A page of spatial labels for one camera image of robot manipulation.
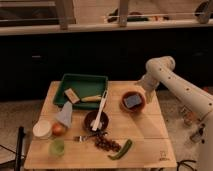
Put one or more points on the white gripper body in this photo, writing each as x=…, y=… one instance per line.
x=149, y=84

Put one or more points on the blue grey sponge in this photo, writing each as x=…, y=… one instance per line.
x=132, y=101

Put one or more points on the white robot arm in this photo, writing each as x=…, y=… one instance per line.
x=160, y=70

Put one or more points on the brown clay bowl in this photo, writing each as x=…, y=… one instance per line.
x=135, y=109

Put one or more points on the green plastic tray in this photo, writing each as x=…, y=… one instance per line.
x=83, y=86

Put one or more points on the dark grape bunch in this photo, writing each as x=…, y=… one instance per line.
x=107, y=144

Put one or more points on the metal fork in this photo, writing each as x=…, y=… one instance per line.
x=85, y=137

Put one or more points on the grey folded cloth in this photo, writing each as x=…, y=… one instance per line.
x=65, y=115

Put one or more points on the orange onion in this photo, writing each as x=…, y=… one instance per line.
x=58, y=129

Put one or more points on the green plastic cup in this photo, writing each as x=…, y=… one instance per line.
x=56, y=147

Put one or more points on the white paper cup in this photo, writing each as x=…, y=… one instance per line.
x=42, y=129

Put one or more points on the wooden handled brush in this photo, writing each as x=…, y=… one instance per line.
x=91, y=98

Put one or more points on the black chair frame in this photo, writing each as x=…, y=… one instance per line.
x=18, y=152

